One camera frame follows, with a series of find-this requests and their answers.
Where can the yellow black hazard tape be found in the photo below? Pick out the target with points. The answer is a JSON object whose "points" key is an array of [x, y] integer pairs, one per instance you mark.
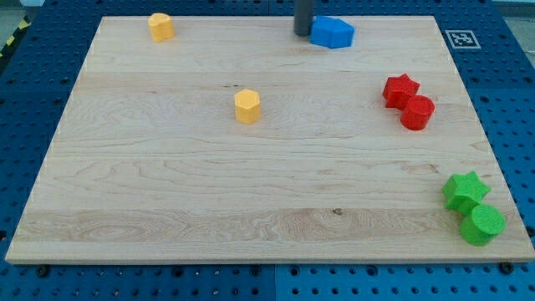
{"points": [[15, 38]]}

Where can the white fiducial marker tag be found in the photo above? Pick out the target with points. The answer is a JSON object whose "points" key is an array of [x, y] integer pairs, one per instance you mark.
{"points": [[462, 39]]}

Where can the red cylinder block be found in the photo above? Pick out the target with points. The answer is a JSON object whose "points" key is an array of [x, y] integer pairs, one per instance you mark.
{"points": [[417, 112]]}

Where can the yellow heart block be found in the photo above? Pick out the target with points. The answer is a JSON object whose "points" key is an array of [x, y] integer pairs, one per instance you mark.
{"points": [[161, 27]]}

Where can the red star block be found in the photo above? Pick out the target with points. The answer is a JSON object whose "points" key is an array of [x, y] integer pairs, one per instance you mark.
{"points": [[398, 90]]}

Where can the blue pentagon block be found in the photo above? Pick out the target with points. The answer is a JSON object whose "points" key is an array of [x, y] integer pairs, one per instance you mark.
{"points": [[331, 32]]}

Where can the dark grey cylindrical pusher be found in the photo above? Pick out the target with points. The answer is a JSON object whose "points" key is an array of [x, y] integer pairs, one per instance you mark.
{"points": [[303, 17]]}

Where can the yellow hexagon block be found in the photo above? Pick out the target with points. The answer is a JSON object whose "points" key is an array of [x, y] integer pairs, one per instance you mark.
{"points": [[247, 106]]}

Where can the green star block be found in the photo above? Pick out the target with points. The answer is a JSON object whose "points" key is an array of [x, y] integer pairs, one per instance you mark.
{"points": [[464, 192]]}

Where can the green cylinder block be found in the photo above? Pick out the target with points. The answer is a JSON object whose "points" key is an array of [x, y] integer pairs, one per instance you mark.
{"points": [[482, 225]]}

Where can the wooden board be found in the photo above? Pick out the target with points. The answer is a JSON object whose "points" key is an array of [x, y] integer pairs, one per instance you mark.
{"points": [[150, 166]]}

